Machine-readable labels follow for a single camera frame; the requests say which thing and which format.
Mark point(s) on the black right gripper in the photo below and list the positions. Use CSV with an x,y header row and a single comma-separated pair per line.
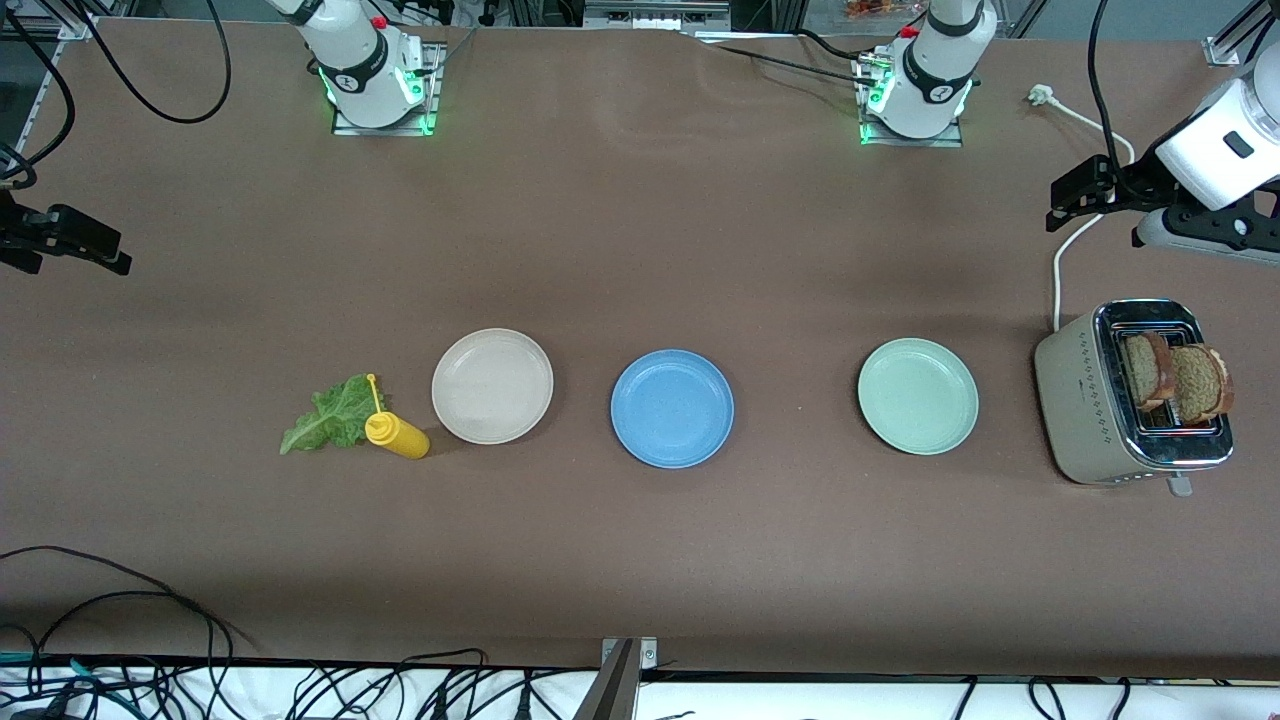
x,y
22,230

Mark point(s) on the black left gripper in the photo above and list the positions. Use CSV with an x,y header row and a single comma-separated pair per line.
x,y
1136,184

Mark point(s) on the brown bread slice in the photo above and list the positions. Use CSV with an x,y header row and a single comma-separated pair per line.
x,y
1198,383
1145,370

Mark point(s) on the green lettuce leaf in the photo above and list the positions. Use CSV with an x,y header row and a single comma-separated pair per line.
x,y
335,415

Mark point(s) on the yellow mustard squeeze bottle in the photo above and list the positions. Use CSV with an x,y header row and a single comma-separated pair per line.
x,y
400,438

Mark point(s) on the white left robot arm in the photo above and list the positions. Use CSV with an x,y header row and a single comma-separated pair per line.
x,y
930,80

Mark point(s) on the green round plate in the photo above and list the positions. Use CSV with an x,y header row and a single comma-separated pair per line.
x,y
918,396

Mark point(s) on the beige round plate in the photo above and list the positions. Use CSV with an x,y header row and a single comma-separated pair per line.
x,y
492,386

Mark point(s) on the blue round plate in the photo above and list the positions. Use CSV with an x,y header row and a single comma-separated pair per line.
x,y
672,408

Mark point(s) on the beige chrome toaster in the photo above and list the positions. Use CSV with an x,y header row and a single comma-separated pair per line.
x,y
1075,400

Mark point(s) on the orange packet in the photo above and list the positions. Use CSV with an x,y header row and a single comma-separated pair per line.
x,y
878,8

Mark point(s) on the aluminium profile beam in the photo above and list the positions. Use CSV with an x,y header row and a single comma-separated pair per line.
x,y
655,15

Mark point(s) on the aluminium table edge rail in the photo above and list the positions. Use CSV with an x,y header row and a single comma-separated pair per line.
x,y
39,100

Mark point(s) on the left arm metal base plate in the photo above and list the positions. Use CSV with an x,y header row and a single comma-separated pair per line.
x,y
910,142

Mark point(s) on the aluminium corner frame profile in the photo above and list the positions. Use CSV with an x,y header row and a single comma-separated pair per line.
x,y
1222,50

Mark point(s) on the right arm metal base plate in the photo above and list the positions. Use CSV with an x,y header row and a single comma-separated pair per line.
x,y
432,90

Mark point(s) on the silver table clamp bracket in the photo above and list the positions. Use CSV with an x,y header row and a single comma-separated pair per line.
x,y
648,652

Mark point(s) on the grey metal post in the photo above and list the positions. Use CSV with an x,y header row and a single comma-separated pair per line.
x,y
610,695

